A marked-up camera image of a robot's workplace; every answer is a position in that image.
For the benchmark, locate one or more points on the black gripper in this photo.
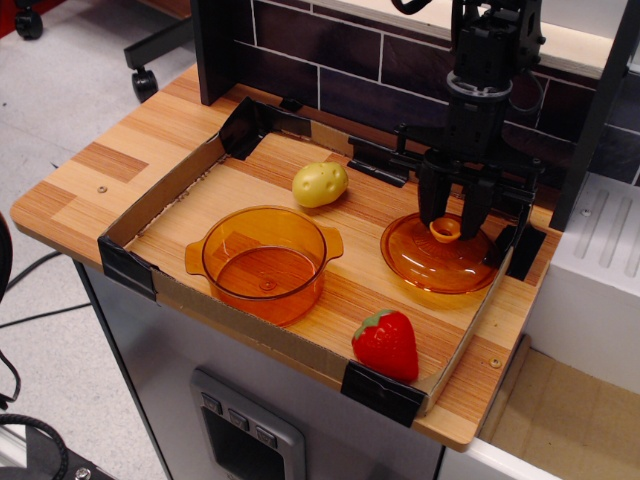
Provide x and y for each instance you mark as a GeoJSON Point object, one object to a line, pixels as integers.
{"type": "Point", "coordinates": [469, 151]}

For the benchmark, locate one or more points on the orange transparent pot lid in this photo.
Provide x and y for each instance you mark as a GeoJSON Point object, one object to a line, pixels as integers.
{"type": "Point", "coordinates": [434, 257]}

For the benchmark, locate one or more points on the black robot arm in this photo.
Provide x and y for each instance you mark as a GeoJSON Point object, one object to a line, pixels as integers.
{"type": "Point", "coordinates": [493, 42]}

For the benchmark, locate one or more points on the orange transparent pot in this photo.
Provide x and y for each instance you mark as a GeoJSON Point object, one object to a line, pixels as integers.
{"type": "Point", "coordinates": [267, 261]}

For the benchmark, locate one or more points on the yellow toy potato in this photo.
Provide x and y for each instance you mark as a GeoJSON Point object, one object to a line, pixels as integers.
{"type": "Point", "coordinates": [319, 184]}

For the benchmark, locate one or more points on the red toy strawberry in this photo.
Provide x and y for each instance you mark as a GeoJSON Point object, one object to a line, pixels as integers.
{"type": "Point", "coordinates": [385, 342]}

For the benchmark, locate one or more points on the cardboard fence with black tape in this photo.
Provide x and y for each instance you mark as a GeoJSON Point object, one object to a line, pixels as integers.
{"type": "Point", "coordinates": [465, 342]}

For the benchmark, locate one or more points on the white toy sink unit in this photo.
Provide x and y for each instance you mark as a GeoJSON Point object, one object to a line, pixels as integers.
{"type": "Point", "coordinates": [569, 405]}

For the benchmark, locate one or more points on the grey toy oven front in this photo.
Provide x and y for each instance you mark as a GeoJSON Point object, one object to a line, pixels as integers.
{"type": "Point", "coordinates": [215, 408]}

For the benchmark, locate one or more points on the black chair base with casters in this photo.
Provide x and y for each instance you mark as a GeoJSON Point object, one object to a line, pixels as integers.
{"type": "Point", "coordinates": [29, 26]}

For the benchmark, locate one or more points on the black shelf frame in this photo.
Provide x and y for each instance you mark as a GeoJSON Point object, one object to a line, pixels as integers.
{"type": "Point", "coordinates": [377, 74]}

